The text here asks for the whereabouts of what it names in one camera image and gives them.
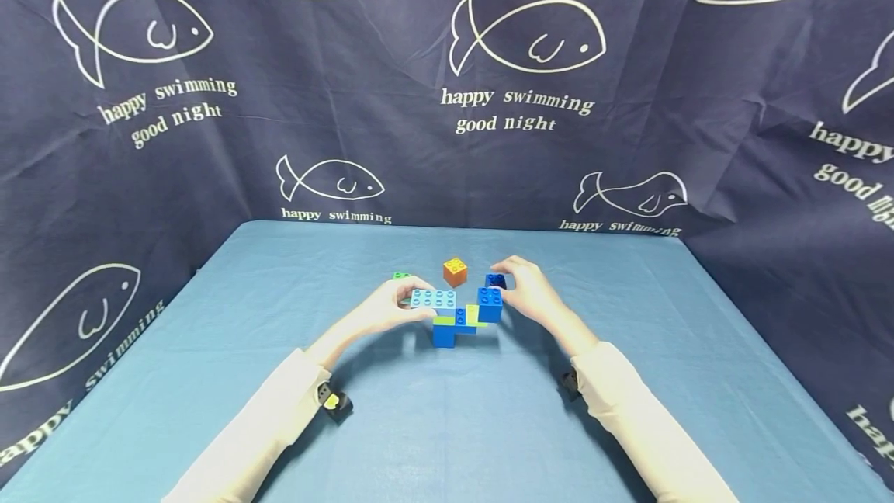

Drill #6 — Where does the light blue long brick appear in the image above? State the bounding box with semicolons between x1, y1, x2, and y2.
410;289;458;312

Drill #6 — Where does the blue base brick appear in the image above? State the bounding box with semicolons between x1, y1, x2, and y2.
431;307;479;349

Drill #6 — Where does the lime green flat brick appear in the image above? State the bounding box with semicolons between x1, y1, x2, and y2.
432;304;489;329

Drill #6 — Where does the black wrist band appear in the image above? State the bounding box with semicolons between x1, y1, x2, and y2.
317;383;355;423

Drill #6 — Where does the person's right forearm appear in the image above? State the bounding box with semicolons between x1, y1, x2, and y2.
555;310;741;503

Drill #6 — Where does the person's left forearm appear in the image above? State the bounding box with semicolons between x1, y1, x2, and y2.
161;315;364;503

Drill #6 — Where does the person's left hand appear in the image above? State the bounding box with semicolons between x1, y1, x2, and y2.
351;276;439;338

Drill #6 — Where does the person's right hand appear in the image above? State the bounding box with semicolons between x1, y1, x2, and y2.
490;255;572;331

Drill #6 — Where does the blue square brick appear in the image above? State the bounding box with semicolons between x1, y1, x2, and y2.
476;286;504;324

